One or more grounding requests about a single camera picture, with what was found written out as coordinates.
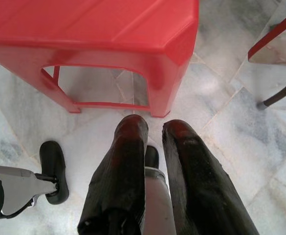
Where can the black robot left foot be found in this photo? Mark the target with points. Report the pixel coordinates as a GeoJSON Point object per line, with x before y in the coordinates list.
{"type": "Point", "coordinates": [52, 159]}

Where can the dark metal table leg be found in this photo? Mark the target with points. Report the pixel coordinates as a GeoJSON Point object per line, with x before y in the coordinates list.
{"type": "Point", "coordinates": [279, 94]}

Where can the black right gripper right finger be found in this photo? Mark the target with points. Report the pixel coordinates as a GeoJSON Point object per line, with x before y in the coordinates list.
{"type": "Point", "coordinates": [196, 186]}

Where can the marble table with red edge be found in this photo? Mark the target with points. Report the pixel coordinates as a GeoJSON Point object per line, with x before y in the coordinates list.
{"type": "Point", "coordinates": [272, 51]}

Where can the red plastic stool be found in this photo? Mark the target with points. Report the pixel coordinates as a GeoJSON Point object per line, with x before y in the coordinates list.
{"type": "Point", "coordinates": [84, 24]}

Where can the silver robot left leg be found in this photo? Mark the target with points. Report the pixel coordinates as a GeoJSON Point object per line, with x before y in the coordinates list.
{"type": "Point", "coordinates": [18, 188]}

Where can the black robot right foot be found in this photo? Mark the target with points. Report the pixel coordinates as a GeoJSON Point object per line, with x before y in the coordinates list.
{"type": "Point", "coordinates": [151, 156]}

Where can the silver robot right leg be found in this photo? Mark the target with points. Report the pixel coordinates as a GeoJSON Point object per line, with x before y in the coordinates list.
{"type": "Point", "coordinates": [157, 200]}

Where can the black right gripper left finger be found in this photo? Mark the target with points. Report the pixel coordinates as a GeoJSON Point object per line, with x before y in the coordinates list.
{"type": "Point", "coordinates": [123, 171]}

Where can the silver robot leg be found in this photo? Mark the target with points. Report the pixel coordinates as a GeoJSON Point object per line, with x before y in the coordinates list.
{"type": "Point", "coordinates": [157, 200]}
{"type": "Point", "coordinates": [18, 188]}

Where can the black robot foot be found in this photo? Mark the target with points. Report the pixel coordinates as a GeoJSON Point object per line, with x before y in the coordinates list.
{"type": "Point", "coordinates": [52, 159]}
{"type": "Point", "coordinates": [151, 156]}

